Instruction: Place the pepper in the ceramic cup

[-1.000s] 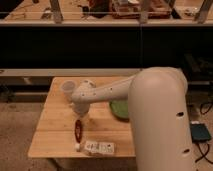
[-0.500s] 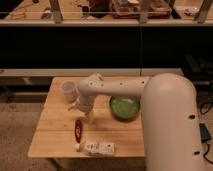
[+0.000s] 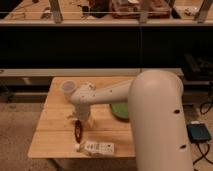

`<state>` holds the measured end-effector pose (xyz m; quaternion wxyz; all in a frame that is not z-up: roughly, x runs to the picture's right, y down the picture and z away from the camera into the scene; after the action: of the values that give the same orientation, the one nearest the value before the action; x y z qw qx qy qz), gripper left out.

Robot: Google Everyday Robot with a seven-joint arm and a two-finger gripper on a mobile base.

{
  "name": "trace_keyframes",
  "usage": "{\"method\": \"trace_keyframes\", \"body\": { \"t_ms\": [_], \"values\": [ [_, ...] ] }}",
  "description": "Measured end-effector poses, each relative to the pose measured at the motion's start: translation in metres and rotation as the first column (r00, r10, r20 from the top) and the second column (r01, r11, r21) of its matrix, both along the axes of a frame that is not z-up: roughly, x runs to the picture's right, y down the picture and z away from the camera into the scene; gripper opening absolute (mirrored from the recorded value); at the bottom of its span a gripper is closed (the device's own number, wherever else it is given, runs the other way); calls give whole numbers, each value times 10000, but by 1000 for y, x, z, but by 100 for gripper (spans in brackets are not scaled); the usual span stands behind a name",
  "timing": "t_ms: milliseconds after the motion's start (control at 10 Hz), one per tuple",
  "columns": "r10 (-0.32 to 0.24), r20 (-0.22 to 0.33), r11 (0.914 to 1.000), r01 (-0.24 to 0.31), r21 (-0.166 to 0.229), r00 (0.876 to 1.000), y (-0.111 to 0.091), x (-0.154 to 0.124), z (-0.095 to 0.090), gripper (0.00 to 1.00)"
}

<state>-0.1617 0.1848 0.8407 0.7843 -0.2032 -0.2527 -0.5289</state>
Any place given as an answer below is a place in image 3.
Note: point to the white printed carton box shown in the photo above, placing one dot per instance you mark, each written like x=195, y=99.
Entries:
x=94, y=148

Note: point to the green bowl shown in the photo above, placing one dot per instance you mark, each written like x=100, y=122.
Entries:
x=119, y=110

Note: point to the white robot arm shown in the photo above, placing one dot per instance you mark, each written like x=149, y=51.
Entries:
x=156, y=114

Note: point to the wooden table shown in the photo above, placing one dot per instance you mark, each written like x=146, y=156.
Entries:
x=54, y=135

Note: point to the long wooden bench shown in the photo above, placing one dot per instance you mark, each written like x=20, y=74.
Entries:
x=19, y=77

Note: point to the white ceramic cup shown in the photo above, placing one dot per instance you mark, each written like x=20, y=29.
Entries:
x=68, y=87

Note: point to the white ribbed gripper body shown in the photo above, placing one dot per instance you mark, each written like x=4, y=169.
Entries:
x=83, y=114

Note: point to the black foot pedal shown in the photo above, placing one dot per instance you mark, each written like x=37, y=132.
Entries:
x=198, y=133

